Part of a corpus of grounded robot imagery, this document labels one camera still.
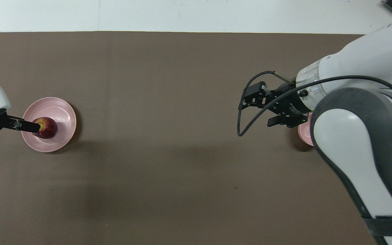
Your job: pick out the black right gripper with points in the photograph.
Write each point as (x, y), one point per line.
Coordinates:
(289, 100)

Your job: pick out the red apple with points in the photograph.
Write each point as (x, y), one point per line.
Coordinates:
(48, 129)

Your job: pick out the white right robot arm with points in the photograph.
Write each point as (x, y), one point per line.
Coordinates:
(359, 143)

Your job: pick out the pink plate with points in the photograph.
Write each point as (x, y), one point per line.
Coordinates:
(305, 134)
(61, 115)

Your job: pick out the right pink plate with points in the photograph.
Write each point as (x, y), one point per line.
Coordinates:
(305, 134)

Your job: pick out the brown table mat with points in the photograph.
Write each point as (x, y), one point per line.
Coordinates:
(165, 153)

